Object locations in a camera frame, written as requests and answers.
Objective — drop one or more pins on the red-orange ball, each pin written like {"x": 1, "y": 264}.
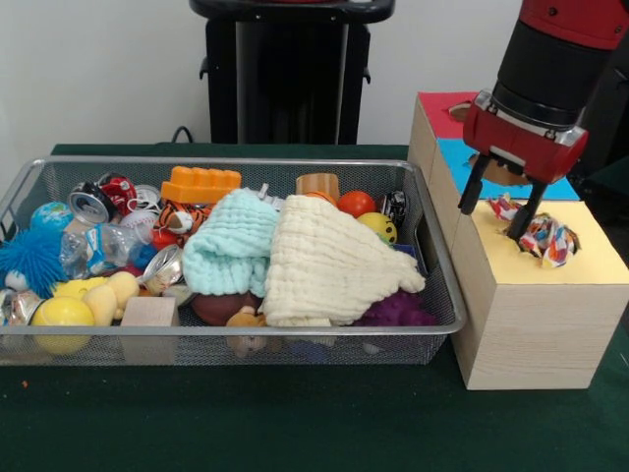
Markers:
{"x": 356, "y": 203}

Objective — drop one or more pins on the purple knobbly ball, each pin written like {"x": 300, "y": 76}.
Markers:
{"x": 398, "y": 310}

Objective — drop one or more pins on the orange toy brick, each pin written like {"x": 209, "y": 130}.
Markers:
{"x": 201, "y": 184}

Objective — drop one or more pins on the plain wooden block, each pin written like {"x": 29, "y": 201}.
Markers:
{"x": 150, "y": 314}

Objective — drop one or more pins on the dark green table cloth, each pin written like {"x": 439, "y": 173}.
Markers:
{"x": 295, "y": 418}
{"x": 609, "y": 192}

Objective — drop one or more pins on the orange tiger plush toy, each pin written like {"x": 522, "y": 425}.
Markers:
{"x": 182, "y": 216}

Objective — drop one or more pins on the cream white cloth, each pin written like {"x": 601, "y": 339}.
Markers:
{"x": 334, "y": 265}

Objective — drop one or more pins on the plain yellow ball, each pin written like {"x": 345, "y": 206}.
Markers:
{"x": 63, "y": 314}

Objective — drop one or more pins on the mint green cloth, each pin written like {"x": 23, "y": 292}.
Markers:
{"x": 231, "y": 241}

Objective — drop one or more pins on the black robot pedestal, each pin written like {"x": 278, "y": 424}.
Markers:
{"x": 285, "y": 74}

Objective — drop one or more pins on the silver mesh bin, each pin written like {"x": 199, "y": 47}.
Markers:
{"x": 64, "y": 172}

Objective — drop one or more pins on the wooden box with three holes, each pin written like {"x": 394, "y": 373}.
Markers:
{"x": 531, "y": 334}

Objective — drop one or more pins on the colourful polka dot cloth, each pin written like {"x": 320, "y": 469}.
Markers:
{"x": 553, "y": 241}

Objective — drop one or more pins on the black chair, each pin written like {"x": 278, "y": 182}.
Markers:
{"x": 609, "y": 123}

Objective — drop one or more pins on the light blue spiky ball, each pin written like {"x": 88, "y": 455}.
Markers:
{"x": 27, "y": 260}

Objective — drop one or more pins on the yellow smiley ball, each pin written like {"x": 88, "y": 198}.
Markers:
{"x": 381, "y": 226}

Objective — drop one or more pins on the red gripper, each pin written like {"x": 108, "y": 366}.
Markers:
{"x": 531, "y": 150}

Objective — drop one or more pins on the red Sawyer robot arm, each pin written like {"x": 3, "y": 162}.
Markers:
{"x": 555, "y": 59}

